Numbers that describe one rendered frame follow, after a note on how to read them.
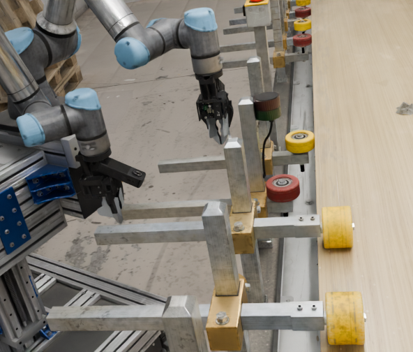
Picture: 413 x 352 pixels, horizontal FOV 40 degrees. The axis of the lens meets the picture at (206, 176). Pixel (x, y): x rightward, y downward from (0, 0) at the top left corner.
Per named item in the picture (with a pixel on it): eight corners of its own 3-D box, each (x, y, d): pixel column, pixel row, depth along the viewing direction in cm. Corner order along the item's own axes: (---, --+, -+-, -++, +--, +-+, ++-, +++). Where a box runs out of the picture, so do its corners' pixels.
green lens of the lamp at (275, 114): (254, 121, 130) (253, 112, 129) (256, 112, 135) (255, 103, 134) (280, 119, 129) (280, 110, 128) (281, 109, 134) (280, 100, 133)
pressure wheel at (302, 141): (303, 180, 156) (300, 143, 151) (282, 172, 162) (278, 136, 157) (322, 169, 160) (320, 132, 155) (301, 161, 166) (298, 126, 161)
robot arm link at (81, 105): (57, 92, 134) (92, 83, 136) (70, 135, 139) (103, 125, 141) (63, 101, 127) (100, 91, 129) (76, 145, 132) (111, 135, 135)
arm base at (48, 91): (-2, 117, 168) (-13, 86, 164) (37, 98, 179) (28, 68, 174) (32, 122, 160) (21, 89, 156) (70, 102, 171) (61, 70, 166)
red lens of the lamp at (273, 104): (253, 112, 129) (252, 103, 128) (255, 102, 134) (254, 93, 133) (280, 109, 127) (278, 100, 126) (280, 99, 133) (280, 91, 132)
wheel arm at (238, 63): (210, 72, 254) (208, 63, 252) (211, 70, 257) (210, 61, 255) (308, 62, 245) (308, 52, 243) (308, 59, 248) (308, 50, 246)
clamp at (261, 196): (246, 225, 137) (243, 207, 134) (251, 196, 148) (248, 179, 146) (269, 224, 136) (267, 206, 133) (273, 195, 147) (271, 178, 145)
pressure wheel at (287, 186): (269, 230, 138) (264, 189, 132) (271, 212, 145) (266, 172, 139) (302, 228, 136) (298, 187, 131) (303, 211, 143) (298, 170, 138)
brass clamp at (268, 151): (252, 176, 159) (250, 160, 156) (256, 154, 170) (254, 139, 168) (275, 174, 157) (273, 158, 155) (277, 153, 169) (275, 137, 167)
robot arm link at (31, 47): (-5, 84, 164) (-21, 38, 158) (30, 68, 173) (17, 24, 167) (22, 86, 158) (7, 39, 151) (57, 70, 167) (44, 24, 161)
